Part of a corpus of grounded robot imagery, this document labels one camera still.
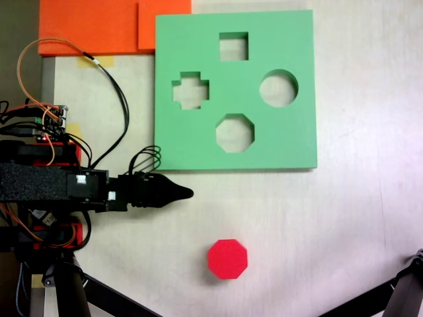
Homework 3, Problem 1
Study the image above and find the black USB cable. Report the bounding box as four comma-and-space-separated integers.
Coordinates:
0, 127, 42, 138

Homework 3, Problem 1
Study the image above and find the black power converter board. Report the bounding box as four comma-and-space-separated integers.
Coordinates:
29, 208, 58, 228

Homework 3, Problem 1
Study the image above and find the blue braided cable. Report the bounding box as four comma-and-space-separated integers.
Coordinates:
15, 260, 27, 316

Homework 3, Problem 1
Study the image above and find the green shape-sorting board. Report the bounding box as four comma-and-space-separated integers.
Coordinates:
153, 9, 319, 172

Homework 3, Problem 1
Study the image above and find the red octagonal pillar block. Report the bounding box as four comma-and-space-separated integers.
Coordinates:
207, 238, 249, 281

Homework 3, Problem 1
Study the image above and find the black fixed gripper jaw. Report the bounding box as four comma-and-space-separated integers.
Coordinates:
163, 178, 195, 207

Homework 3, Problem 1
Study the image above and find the black forearm cable loop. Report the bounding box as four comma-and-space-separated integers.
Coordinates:
127, 146, 163, 178

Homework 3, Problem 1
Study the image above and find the black tripod leg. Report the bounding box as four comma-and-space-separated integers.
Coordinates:
41, 256, 93, 317
381, 248, 423, 317

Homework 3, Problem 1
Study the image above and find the motor controller circuit board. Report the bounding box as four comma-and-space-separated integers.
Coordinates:
32, 104, 70, 141

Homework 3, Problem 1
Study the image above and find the thin orange wire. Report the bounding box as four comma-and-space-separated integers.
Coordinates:
17, 38, 87, 115

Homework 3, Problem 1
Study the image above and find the red printed base mount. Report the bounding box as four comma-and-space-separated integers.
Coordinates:
31, 141, 83, 249

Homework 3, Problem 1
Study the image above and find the long black cable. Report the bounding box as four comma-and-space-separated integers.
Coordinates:
82, 51, 130, 169

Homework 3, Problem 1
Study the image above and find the orange foam block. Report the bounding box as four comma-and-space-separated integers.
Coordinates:
38, 0, 192, 56

